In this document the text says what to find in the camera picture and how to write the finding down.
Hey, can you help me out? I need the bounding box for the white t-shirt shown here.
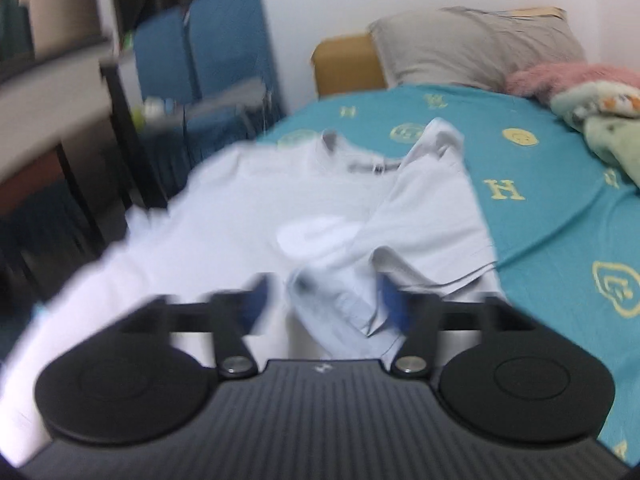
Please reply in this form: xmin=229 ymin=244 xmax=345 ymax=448
xmin=1 ymin=118 xmax=500 ymax=466

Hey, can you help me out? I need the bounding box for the blue folding chair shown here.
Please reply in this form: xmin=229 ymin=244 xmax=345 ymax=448
xmin=132 ymin=0 xmax=285 ymax=162

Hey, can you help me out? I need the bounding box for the black desk leg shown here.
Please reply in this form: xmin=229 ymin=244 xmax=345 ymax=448
xmin=100 ymin=61 xmax=167 ymax=208

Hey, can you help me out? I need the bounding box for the teal patterned bed sheet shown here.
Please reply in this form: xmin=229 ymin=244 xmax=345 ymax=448
xmin=265 ymin=86 xmax=639 ymax=464

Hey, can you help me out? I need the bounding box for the grey cloth on chair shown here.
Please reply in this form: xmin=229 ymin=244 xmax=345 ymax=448
xmin=140 ymin=77 xmax=271 ymax=129

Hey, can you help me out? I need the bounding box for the pink fluffy blanket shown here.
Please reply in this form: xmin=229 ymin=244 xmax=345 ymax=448
xmin=504 ymin=62 xmax=639 ymax=104

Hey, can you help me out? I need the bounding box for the mustard yellow headboard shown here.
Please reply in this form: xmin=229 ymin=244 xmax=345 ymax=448
xmin=311 ymin=32 xmax=387 ymax=99

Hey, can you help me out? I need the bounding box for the grey pillow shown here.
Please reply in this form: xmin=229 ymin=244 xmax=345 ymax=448
xmin=369 ymin=6 xmax=586 ymax=92

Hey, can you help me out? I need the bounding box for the green cartoon fleece blanket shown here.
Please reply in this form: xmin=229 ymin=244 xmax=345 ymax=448
xmin=550 ymin=80 xmax=639 ymax=186

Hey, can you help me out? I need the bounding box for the white desk top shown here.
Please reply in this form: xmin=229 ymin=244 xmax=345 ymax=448
xmin=1 ymin=41 xmax=112 ymax=178

